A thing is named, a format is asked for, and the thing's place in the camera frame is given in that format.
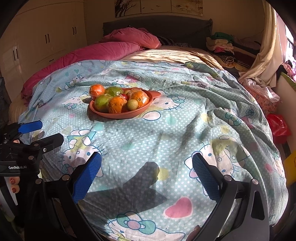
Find green fruit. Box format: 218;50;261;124
105;86;124;97
93;94;112;113

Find large orange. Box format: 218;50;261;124
107;95;127;113

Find red tomato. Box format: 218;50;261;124
119;93;128;101

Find small tan longan fruit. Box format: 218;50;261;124
126;99;138;111

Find hand with red nails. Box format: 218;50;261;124
9;176;20;194

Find Hello Kitty blue quilt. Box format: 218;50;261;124
19;60;288;240

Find red plastic bag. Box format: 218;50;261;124
266;113;291;144

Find pink floral cloth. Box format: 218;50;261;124
241;79;280;116

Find orange bear-shaped plate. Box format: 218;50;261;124
89;87;161;120

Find white wardrobe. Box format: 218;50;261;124
1;1;87;100

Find cream curtain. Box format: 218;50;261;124
238;1;282;88

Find beige bed sheet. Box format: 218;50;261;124
121;46;224;70

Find pink duvet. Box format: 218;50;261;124
21;27;161;102

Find pile of folded clothes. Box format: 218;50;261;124
206;32;262;70

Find dark headboard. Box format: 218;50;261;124
103;15;213;48

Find window with dark frame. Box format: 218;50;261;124
283;22;296;82

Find wall picture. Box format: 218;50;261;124
114;0;203;18

